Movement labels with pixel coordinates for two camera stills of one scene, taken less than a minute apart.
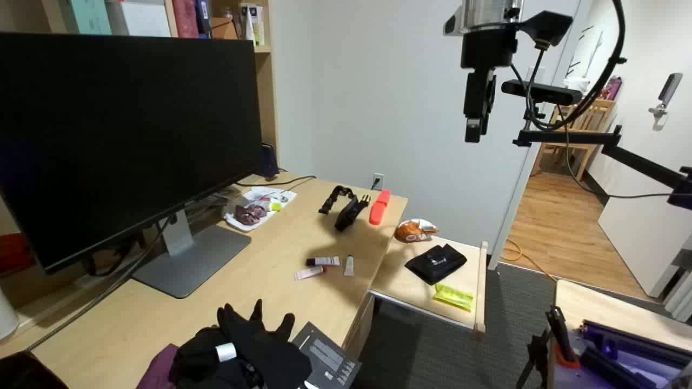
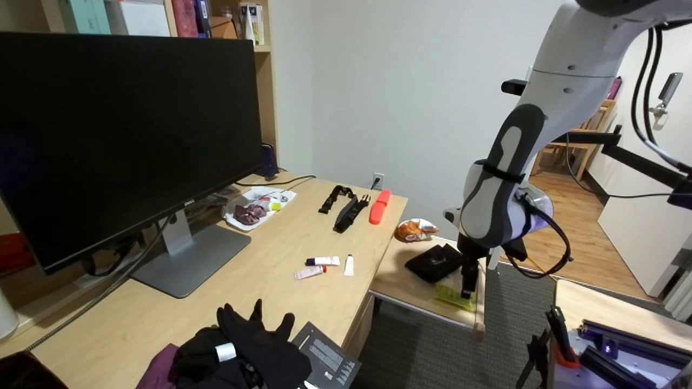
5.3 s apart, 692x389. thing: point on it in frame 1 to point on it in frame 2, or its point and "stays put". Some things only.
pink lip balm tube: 302,274 stays put
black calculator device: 329,363 stays put
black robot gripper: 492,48 to 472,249
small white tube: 348,268 stays put
